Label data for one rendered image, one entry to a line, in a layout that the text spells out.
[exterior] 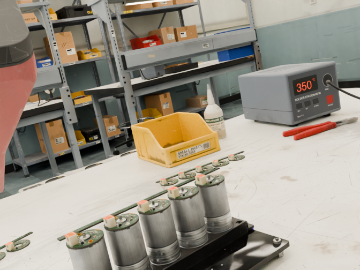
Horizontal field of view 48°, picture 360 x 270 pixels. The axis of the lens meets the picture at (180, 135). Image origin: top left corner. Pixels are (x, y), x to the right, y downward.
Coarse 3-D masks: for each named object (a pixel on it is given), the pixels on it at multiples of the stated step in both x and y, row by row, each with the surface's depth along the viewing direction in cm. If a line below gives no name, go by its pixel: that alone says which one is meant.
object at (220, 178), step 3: (207, 177) 34; (213, 177) 33; (216, 177) 33; (219, 177) 33; (222, 177) 33; (213, 180) 33; (219, 180) 32; (222, 180) 32; (195, 183) 33; (207, 183) 32; (210, 183) 32; (213, 183) 32; (216, 183) 32; (219, 183) 32; (201, 186) 32; (204, 186) 32; (207, 186) 32
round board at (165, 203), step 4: (156, 200) 31; (160, 200) 30; (164, 200) 30; (168, 200) 30; (160, 204) 30; (164, 204) 30; (168, 204) 29; (152, 208) 29; (156, 208) 29; (164, 208) 29; (140, 212) 29; (148, 212) 29; (152, 212) 29; (156, 212) 29
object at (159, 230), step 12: (156, 204) 30; (144, 216) 29; (156, 216) 29; (168, 216) 29; (144, 228) 29; (156, 228) 29; (168, 228) 29; (156, 240) 29; (168, 240) 29; (156, 252) 29; (168, 252) 29; (180, 252) 30; (156, 264) 30
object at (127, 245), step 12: (132, 228) 27; (108, 240) 28; (120, 240) 27; (132, 240) 27; (120, 252) 27; (132, 252) 27; (144, 252) 28; (120, 264) 28; (132, 264) 28; (144, 264) 28
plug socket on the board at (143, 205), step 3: (138, 201) 29; (141, 201) 29; (144, 201) 29; (147, 201) 29; (138, 204) 29; (141, 204) 29; (144, 204) 29; (147, 204) 29; (138, 207) 29; (141, 207) 29; (144, 207) 29; (147, 207) 29; (150, 207) 29; (141, 210) 29; (144, 210) 29; (147, 210) 29
